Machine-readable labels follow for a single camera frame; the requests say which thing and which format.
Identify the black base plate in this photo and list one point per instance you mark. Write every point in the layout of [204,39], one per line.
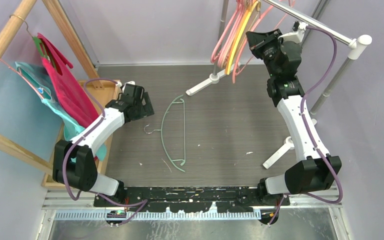
[227,199]

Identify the green hanger on rack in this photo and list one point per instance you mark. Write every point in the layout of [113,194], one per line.
[40,46]

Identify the pink hanger on wooden rack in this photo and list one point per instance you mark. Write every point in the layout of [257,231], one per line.
[40,83]

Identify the thick pink plastic hanger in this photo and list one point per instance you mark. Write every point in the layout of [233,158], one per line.
[227,31]

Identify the metal clothes rack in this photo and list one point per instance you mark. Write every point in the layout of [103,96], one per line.
[286,92]

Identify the beige plastic hanger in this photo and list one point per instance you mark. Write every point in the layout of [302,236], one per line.
[228,46]

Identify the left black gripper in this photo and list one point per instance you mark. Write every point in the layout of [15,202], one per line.
[145,110]

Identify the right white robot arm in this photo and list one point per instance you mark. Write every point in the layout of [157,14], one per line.
[316,169]

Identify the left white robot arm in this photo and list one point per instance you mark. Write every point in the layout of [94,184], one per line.
[74,159]

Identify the wooden tray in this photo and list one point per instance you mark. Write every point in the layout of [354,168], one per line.
[103,96]

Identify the red garment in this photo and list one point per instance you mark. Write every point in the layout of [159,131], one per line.
[71,96]

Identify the green wire hanger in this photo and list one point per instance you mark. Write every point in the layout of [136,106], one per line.
[176,163]

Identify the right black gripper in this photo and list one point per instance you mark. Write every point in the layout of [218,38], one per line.
[258,41]

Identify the teal garment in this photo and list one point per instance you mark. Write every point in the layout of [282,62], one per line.
[71,127]

